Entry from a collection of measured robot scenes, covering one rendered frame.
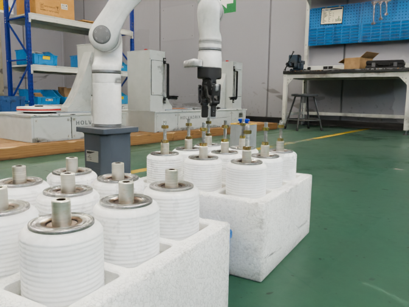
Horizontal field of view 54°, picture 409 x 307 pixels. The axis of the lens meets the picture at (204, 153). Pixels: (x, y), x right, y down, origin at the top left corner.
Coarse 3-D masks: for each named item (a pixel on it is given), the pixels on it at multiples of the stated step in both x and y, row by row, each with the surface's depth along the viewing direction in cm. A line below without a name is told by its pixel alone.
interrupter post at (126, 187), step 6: (126, 180) 58; (120, 186) 57; (126, 186) 57; (132, 186) 57; (120, 192) 57; (126, 192) 57; (132, 192) 57; (120, 198) 57; (126, 198) 57; (132, 198) 57
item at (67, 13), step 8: (16, 0) 554; (32, 0) 534; (40, 0) 536; (48, 0) 546; (56, 0) 555; (64, 0) 566; (72, 0) 578; (16, 8) 556; (32, 8) 536; (40, 8) 537; (48, 8) 547; (56, 8) 556; (64, 8) 567; (72, 8) 579; (56, 16) 558; (64, 16) 568; (72, 16) 580
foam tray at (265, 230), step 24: (216, 192) 94; (288, 192) 100; (216, 216) 92; (240, 216) 89; (264, 216) 86; (288, 216) 102; (240, 240) 89; (264, 240) 88; (288, 240) 104; (240, 264) 90; (264, 264) 89
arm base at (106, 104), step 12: (96, 84) 126; (108, 84) 126; (120, 84) 129; (96, 96) 126; (108, 96) 126; (120, 96) 129; (96, 108) 127; (108, 108) 127; (120, 108) 130; (96, 120) 128; (108, 120) 127; (120, 120) 130
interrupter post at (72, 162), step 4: (68, 160) 78; (72, 160) 78; (76, 160) 79; (68, 164) 78; (72, 164) 78; (76, 164) 79; (68, 168) 78; (72, 168) 78; (76, 168) 79; (76, 172) 79
